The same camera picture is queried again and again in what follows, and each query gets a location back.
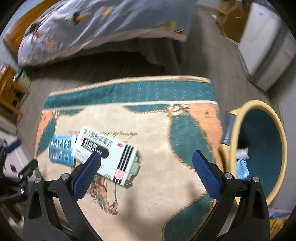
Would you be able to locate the white tissue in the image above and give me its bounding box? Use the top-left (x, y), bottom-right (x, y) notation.
top-left (236, 148), bottom-right (249, 160)

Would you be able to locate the yellow teal trash bin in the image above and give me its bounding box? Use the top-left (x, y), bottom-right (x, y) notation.
top-left (219, 100), bottom-right (287, 204)

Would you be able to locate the light blue face mask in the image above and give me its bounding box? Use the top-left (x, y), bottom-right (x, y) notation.
top-left (236, 159), bottom-right (250, 180)

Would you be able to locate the blue pill blister pack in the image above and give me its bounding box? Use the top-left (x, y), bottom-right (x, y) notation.
top-left (49, 135), bottom-right (77, 167)

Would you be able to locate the white medicine box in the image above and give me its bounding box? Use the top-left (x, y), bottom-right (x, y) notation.
top-left (72, 126), bottom-right (140, 186)

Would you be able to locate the teal orange patterned rug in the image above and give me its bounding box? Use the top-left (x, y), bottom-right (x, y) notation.
top-left (35, 76), bottom-right (223, 240)

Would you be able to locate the blue yellow cardboard box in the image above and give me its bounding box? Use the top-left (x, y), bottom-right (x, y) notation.
top-left (268, 208), bottom-right (292, 240)

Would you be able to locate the wooden nightstand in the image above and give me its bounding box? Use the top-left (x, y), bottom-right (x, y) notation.
top-left (0, 65), bottom-right (29, 124)

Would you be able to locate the dark grey bed skirt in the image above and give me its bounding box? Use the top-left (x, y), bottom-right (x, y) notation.
top-left (23, 38), bottom-right (184, 75)

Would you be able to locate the white air purifier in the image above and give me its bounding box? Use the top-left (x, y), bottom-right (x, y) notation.
top-left (238, 1), bottom-right (295, 91)

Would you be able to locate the wooden headboard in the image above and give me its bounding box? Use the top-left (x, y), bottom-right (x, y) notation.
top-left (2, 0), bottom-right (62, 57)

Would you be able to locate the blue cartoon bed quilt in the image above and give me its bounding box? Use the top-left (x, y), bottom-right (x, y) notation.
top-left (17, 1), bottom-right (196, 66)

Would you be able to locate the wooden cabinet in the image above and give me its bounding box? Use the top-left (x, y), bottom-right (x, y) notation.
top-left (216, 0), bottom-right (251, 43)

